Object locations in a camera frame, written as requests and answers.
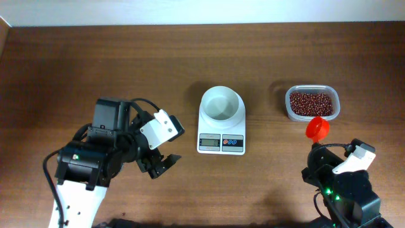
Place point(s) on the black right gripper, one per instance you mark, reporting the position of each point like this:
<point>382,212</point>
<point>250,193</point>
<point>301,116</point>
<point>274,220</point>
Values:
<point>317,166</point>

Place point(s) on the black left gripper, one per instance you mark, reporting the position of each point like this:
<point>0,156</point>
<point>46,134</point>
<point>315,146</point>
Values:
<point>155,171</point>

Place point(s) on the red plastic measuring scoop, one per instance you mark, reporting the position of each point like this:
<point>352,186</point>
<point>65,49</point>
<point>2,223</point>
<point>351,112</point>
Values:
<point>317,129</point>

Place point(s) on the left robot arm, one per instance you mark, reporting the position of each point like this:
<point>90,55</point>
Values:
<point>121,132</point>

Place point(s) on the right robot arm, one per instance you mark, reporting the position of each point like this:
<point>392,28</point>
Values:
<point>355,205</point>

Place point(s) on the white digital kitchen scale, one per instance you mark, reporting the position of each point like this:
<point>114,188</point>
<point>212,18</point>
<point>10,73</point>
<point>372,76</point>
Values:
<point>224,137</point>

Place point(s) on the red adzuki beans in container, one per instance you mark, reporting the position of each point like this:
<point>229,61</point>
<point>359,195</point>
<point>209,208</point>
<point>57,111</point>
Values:
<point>310,104</point>

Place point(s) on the clear plastic food container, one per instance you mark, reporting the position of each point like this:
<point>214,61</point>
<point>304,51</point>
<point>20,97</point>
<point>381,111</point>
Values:
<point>312,89</point>

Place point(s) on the white round bowl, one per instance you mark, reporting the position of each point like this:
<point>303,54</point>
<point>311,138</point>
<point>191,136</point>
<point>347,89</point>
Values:
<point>219,103</point>

